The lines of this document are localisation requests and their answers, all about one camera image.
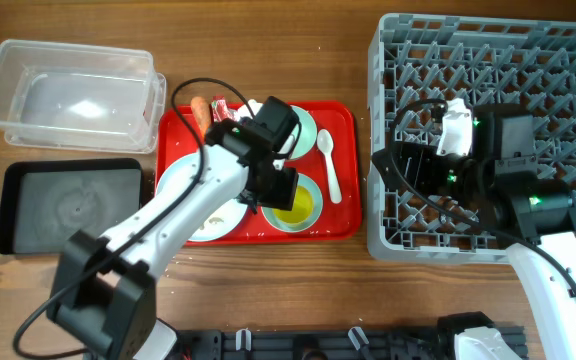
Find yellow cup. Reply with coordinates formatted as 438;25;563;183
272;186;314;226

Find light blue bowl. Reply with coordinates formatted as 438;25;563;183
262;174;324;233

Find green bowl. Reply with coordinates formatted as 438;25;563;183
280;105;318;160

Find white plastic spoon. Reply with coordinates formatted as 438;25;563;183
316;129;342;204

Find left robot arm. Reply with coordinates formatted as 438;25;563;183
12;97;301;359

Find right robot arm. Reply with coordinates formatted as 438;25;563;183
371;98;576;359

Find grey-blue dishwasher rack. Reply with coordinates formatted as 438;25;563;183
366;12;576;274

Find light blue plate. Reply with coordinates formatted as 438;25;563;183
155;154;247;242

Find food scraps on plate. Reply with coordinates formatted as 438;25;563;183
199;216;224;231

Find red plastic tray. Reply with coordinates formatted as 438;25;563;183
155;101;362;246

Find crumpled white tissue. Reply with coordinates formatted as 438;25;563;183
236;99;263;120

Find red snack wrapper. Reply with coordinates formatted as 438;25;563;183
210;96;240;122

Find orange carrot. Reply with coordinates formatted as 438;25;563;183
190;96;212;140

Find black tray bin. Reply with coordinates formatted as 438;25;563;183
0;158;143;255

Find clear plastic bin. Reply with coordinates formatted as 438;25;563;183
0;39;167;154

